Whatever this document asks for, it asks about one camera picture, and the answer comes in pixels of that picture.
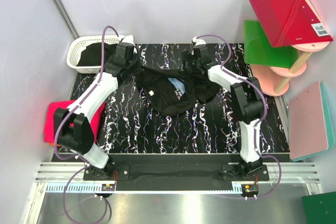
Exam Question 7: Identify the black printed t-shirt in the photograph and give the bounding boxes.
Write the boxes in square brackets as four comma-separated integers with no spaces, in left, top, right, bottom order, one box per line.
[117,60,221,116]

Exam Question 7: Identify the pink wooden tiered shelf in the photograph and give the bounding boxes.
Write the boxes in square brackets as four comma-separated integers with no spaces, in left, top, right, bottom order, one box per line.
[249,0,330,97]

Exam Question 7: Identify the black shirt in basket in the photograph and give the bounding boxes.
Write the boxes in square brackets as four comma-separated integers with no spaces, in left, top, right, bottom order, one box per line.
[77,43,117,67]

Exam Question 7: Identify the green plastic sheet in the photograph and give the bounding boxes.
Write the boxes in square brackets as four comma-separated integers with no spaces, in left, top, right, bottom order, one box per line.
[244,20,298,68]

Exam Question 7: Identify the red plastic folder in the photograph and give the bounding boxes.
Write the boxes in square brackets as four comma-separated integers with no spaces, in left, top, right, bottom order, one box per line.
[249,0,333,47]

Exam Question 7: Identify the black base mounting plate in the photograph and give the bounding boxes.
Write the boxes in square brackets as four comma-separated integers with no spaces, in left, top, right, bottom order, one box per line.
[83,154,269,193]

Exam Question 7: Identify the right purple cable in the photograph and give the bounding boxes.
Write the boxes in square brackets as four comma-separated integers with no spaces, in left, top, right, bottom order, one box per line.
[193,34,283,200]

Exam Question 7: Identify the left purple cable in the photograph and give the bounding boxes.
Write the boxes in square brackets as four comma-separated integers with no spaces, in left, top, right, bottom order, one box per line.
[54,25,124,222]

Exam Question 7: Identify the folded pink t-shirt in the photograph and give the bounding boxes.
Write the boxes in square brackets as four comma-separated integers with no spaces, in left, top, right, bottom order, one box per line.
[43,100,106,144]

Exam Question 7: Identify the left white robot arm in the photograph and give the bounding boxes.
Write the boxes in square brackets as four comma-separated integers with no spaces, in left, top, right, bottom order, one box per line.
[54,41,139,169]

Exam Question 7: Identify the aluminium rail frame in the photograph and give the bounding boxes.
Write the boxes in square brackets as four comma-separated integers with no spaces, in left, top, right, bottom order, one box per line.
[24,162,322,223]

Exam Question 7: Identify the white plastic laundry basket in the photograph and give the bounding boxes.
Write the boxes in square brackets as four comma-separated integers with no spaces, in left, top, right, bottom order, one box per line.
[66,35,125,73]

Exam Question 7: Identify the dark green board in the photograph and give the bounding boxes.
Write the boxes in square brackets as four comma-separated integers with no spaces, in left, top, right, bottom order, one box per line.
[302,192,336,224]

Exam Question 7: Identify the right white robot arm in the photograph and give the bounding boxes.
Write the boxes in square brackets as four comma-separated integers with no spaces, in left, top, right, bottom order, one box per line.
[182,45,267,178]

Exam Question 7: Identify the pink clipboard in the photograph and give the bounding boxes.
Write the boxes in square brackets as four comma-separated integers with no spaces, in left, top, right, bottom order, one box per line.
[288,81,330,159]

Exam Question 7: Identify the purple cable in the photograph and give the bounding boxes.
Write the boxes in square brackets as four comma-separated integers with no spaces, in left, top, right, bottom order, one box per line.
[193,34,283,200]
[54,25,124,222]

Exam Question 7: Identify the teal board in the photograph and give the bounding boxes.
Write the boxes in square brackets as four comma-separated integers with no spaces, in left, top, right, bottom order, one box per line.
[290,82,335,163]

